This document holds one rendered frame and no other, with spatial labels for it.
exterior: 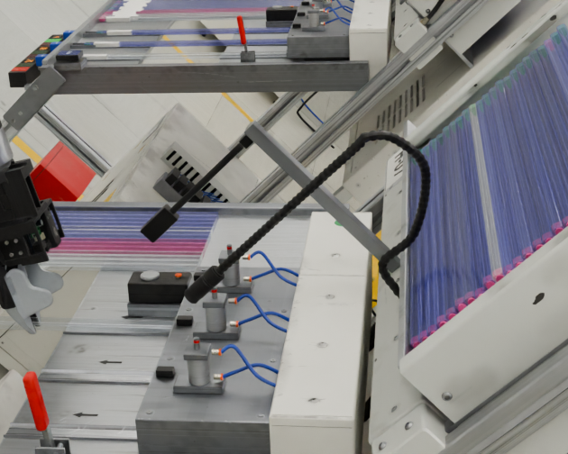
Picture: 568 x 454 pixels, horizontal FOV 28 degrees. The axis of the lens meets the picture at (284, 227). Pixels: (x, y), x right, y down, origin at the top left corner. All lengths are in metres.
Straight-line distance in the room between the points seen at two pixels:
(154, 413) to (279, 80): 1.40
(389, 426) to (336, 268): 0.34
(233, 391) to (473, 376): 0.27
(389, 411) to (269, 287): 0.34
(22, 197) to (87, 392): 0.24
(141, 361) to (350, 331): 0.27
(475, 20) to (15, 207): 1.28
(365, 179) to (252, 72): 0.34
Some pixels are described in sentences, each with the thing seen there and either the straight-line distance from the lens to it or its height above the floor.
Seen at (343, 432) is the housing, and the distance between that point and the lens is 1.07.
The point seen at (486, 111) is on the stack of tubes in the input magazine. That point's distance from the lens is 1.40.
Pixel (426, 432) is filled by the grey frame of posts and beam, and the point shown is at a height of 1.38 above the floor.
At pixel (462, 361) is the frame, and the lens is 0.99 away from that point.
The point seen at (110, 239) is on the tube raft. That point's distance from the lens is 1.63.
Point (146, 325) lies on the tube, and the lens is 1.38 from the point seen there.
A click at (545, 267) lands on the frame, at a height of 1.55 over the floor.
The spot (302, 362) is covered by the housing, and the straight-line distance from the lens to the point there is 1.15.
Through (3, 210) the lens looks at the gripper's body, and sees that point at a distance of 1.36.
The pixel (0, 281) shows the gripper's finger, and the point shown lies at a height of 1.01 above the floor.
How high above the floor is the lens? 1.75
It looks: 21 degrees down
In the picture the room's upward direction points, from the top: 48 degrees clockwise
